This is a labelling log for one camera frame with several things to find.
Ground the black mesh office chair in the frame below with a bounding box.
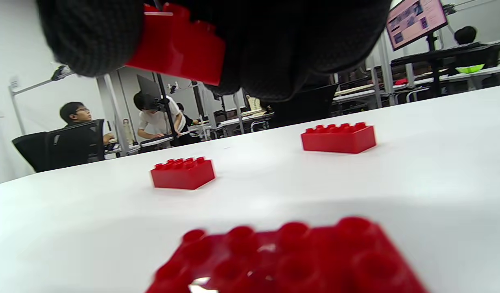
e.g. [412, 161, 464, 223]
[12, 119, 106, 173]

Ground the monitor on black stand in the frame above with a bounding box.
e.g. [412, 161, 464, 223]
[386, 0, 450, 51]

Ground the person's right hand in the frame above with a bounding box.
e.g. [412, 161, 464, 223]
[36, 0, 393, 102]

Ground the green object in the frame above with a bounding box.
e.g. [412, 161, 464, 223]
[454, 63, 486, 74]

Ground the red toy brick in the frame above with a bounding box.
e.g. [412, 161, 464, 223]
[301, 122, 377, 154]
[145, 216, 429, 293]
[126, 2, 227, 87]
[150, 157, 216, 190]

